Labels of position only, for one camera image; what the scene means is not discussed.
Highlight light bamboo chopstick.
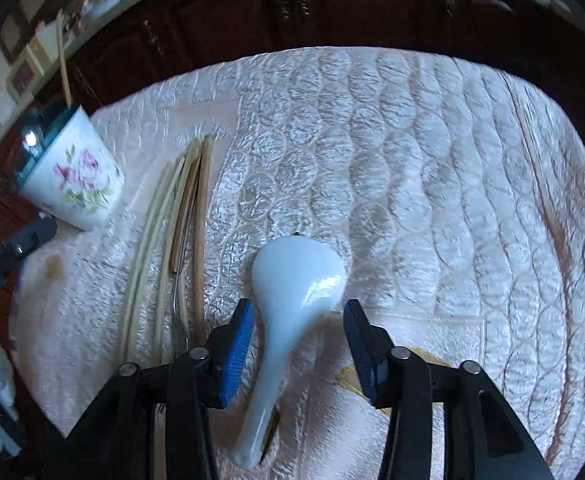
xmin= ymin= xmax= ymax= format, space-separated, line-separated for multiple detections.
xmin=55 ymin=9 xmax=72 ymax=110
xmin=151 ymin=159 xmax=194 ymax=480
xmin=118 ymin=155 xmax=185 ymax=362

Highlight metal spoon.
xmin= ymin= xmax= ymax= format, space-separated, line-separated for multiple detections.
xmin=19 ymin=108 xmax=46 ymax=159

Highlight white ceramic spoon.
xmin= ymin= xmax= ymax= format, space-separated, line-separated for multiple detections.
xmin=230 ymin=235 xmax=347 ymax=469

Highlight brown wooden chopstick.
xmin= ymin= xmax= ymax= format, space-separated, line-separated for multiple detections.
xmin=193 ymin=134 xmax=213 ymax=346
xmin=169 ymin=138 xmax=201 ymax=273

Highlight metal fork wooden handle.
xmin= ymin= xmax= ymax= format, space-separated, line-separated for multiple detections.
xmin=170 ymin=175 xmax=197 ymax=356

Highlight floral white utensil holder cup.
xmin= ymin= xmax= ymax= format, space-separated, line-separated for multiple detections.
xmin=15 ymin=103 xmax=125 ymax=231

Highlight white quilted tablecloth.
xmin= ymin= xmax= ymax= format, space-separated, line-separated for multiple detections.
xmin=10 ymin=48 xmax=585 ymax=479

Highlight dark wooden lower cabinets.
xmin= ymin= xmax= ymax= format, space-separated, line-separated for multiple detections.
xmin=0 ymin=0 xmax=585 ymax=126

